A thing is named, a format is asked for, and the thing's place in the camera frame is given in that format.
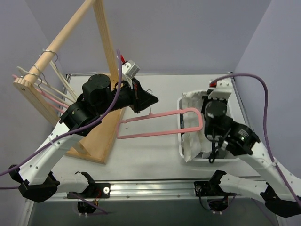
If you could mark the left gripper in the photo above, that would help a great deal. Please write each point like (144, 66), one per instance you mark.
(137, 95)

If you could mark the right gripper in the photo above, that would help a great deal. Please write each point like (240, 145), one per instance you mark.
(212, 135)

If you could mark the pink hanger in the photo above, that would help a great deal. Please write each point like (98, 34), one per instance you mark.
(158, 123)
(50, 96)

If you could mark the cream white garment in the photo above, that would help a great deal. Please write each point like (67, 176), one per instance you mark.
(194, 143)

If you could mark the wire hanger white shirt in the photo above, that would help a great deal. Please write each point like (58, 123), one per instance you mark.
(60, 75)

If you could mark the pink hanger front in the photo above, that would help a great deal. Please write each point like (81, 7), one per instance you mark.
(50, 96)

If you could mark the blue denim garment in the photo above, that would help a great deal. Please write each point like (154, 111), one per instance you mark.
(182, 122)

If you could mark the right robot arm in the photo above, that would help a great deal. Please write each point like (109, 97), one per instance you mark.
(278, 190)

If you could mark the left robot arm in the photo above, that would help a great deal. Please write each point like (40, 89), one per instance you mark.
(37, 181)

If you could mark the white plastic basket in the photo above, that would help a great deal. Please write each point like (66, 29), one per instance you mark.
(222, 158)

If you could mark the wooden clothes rack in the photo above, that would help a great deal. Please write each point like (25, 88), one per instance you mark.
(97, 145)

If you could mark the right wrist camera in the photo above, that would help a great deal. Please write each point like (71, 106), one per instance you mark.
(224, 85)

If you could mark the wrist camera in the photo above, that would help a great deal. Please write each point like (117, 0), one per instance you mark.
(224, 85)
(129, 70)

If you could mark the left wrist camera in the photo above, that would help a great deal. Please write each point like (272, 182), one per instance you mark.
(129, 70)

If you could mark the aluminium front rail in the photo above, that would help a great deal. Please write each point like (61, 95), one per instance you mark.
(132, 188)

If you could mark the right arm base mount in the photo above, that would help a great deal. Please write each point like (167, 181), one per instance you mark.
(212, 198)

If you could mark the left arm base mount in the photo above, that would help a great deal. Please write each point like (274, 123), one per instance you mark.
(88, 200)

